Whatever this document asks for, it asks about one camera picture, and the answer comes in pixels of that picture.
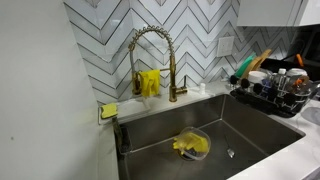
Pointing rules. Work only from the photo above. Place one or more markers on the round glass bowl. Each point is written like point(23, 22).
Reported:
point(204, 154)

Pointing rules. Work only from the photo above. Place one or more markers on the steel dish rack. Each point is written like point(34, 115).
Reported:
point(266, 105)

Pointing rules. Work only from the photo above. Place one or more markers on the yellow rubber glove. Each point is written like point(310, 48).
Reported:
point(191, 142)
point(150, 83)

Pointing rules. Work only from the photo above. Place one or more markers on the gold spring faucet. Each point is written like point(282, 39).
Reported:
point(172, 76)

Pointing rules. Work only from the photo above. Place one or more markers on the small white bottle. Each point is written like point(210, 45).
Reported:
point(202, 88)

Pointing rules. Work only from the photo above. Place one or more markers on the yellow sponge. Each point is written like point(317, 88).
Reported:
point(109, 110)

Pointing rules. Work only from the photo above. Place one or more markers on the metal spoon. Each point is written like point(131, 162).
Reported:
point(230, 153)

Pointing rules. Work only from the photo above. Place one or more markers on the white cup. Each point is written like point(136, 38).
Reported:
point(257, 76)

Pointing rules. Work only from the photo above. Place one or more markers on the stainless steel sink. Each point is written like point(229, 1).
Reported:
point(253, 130)

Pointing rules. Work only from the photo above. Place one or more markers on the wooden paddle board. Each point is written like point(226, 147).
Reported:
point(264, 58)

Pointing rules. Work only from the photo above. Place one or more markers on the clear bottle white cap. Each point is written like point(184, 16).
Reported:
point(280, 76)

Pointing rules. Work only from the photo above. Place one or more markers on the white upper cabinet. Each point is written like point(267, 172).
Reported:
point(266, 11)

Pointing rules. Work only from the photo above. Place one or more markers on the orange utensil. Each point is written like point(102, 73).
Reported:
point(300, 60)

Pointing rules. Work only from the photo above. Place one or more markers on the white wall outlet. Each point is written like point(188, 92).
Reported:
point(225, 46)

